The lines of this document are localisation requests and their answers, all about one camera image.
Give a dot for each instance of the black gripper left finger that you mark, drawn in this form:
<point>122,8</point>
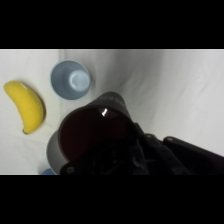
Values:
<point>110,159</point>

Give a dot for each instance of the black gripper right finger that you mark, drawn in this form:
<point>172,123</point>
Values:
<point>196,160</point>

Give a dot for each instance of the brown plastic cup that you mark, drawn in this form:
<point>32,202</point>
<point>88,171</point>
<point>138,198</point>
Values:
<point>96,130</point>

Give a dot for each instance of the grey bowl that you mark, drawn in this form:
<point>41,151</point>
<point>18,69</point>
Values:
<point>52,151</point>

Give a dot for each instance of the bright blue plastic cup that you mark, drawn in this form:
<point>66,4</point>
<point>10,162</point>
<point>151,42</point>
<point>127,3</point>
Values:
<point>48,172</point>

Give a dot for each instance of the pale grey-blue cup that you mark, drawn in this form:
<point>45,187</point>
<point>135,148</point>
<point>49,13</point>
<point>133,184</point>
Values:
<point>70,80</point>

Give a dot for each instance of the yellow banana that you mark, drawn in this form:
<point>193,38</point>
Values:
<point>27,106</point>

